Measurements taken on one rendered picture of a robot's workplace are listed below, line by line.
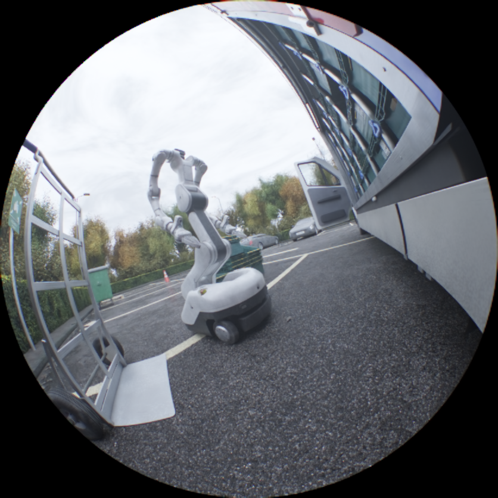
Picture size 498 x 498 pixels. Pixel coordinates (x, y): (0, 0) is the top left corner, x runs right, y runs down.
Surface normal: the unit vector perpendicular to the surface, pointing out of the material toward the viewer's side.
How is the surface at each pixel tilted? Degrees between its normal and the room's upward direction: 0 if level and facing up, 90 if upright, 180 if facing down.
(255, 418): 0
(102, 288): 94
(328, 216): 90
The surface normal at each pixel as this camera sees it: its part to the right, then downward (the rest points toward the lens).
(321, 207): -0.26, 0.03
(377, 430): -0.29, -0.96
